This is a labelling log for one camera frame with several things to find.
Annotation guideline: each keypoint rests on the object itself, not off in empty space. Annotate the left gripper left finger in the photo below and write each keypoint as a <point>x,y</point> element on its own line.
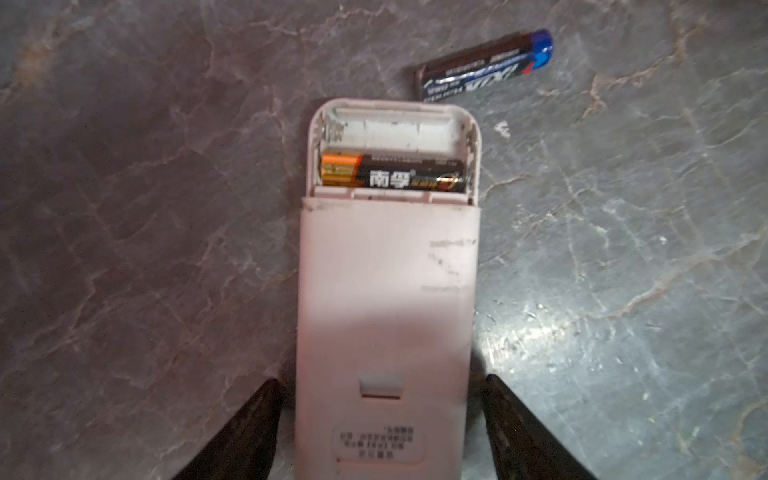
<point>245,446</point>

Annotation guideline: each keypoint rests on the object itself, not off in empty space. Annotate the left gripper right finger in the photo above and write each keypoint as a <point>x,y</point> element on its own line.
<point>522,447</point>

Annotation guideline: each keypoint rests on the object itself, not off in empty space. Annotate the white remote orange button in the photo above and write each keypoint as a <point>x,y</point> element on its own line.
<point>386,296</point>

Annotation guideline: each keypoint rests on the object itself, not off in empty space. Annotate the black orange AAA battery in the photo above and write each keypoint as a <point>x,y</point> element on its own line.
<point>392,172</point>

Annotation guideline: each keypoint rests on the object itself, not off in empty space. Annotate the black blue AAA battery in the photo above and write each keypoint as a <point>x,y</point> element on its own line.
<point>477,67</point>

